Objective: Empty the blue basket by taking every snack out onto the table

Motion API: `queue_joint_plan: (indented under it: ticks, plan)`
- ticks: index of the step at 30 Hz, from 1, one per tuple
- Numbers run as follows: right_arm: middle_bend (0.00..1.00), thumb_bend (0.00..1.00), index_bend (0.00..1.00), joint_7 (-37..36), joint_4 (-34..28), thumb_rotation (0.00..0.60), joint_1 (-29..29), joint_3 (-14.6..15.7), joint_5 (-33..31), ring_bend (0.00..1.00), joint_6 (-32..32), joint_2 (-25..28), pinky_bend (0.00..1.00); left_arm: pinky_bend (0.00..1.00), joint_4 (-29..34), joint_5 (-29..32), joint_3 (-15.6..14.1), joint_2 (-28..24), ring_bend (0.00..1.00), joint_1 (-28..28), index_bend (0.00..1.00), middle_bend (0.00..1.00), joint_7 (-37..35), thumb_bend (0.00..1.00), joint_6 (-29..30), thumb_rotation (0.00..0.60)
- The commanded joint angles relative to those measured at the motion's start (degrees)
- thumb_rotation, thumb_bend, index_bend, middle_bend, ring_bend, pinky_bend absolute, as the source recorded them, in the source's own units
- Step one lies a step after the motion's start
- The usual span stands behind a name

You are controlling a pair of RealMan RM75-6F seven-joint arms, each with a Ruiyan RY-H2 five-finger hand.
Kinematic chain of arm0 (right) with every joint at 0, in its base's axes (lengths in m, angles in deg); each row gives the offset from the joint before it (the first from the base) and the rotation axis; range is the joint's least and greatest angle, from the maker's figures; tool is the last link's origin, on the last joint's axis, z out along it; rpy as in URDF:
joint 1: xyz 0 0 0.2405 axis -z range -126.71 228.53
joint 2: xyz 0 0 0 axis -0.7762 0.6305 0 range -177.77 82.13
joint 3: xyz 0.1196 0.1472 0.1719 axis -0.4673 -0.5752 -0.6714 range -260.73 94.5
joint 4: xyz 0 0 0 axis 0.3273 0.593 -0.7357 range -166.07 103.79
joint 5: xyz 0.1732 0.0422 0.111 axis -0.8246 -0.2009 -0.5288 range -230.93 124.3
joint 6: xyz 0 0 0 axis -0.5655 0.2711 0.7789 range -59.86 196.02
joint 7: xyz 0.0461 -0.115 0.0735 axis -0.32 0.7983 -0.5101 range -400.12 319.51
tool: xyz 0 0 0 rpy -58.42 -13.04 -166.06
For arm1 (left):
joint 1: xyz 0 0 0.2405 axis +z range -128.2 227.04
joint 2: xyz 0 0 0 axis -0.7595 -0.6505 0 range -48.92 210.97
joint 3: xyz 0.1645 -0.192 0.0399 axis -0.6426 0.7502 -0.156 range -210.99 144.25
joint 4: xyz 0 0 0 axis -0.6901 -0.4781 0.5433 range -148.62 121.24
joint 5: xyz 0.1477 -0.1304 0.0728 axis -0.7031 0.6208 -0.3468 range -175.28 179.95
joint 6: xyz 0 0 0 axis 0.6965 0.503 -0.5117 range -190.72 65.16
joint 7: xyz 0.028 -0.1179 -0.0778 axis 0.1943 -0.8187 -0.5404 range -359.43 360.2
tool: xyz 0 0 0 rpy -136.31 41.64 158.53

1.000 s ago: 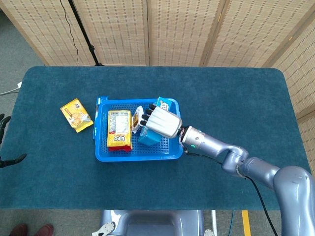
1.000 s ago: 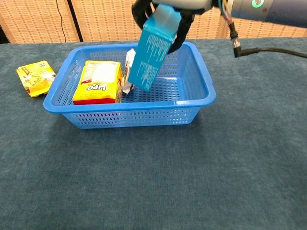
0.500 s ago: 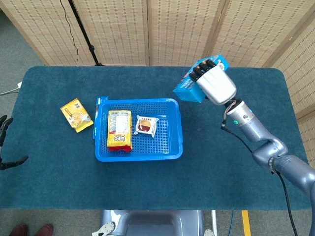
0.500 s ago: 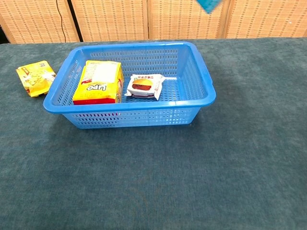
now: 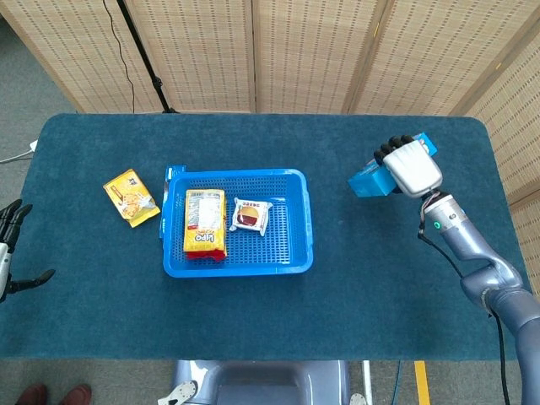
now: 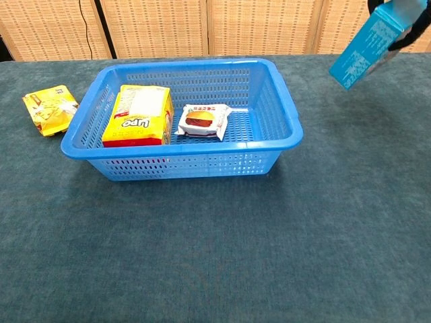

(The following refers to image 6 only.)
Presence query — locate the yellow red Lipo biscuit bag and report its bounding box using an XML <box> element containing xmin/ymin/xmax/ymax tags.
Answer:
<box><xmin>102</xmin><ymin>84</ymin><xmax>175</xmax><ymax>148</ymax></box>

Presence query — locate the yellow snack bag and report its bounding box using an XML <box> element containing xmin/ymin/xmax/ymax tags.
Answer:
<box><xmin>22</xmin><ymin>85</ymin><xmax>80</xmax><ymax>137</ymax></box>

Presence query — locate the woven bamboo folding screen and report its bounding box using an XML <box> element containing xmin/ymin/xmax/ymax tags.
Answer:
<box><xmin>0</xmin><ymin>0</ymin><xmax>431</xmax><ymax>62</ymax></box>

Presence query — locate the blue perforated plastic basket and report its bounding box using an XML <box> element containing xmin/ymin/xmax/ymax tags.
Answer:
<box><xmin>60</xmin><ymin>57</ymin><xmax>304</xmax><ymax>182</ymax></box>

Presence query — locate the light blue cookie box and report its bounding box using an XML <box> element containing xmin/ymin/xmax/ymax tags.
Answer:
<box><xmin>328</xmin><ymin>3</ymin><xmax>424</xmax><ymax>91</ymax></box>

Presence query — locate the teal velvet tablecloth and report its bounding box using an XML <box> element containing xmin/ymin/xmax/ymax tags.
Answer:
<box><xmin>0</xmin><ymin>52</ymin><xmax>431</xmax><ymax>323</ymax></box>

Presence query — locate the white burger snack packet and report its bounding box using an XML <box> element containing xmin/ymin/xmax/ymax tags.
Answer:
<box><xmin>174</xmin><ymin>103</ymin><xmax>233</xmax><ymax>141</ymax></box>

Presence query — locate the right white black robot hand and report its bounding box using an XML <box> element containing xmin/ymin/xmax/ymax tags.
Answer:
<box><xmin>366</xmin><ymin>0</ymin><xmax>431</xmax><ymax>52</ymax></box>

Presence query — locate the thin black hanging cable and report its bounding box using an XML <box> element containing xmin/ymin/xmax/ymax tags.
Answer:
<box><xmin>77</xmin><ymin>0</ymin><xmax>94</xmax><ymax>61</ymax></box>

